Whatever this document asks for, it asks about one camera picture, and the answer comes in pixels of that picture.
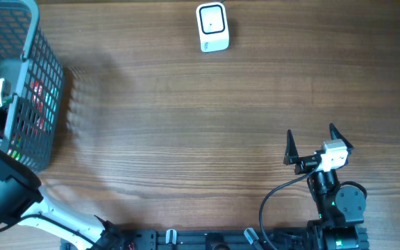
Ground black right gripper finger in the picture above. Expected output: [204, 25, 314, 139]
[285, 129, 299, 158]
[329, 123, 353, 150]

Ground red snack packet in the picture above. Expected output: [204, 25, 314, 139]
[31, 80, 47, 135]

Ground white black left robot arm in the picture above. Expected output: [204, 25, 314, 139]
[0, 78, 125, 249]

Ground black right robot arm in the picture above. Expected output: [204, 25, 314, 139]
[283, 124, 369, 250]

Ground white barcode scanner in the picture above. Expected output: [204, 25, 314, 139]
[196, 2, 230, 53]

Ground dark grey plastic basket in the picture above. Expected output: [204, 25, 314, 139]
[0, 1, 65, 173]

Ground black right camera cable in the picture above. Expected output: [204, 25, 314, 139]
[258, 162, 322, 250]

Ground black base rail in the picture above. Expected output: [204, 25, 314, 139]
[60, 227, 370, 250]

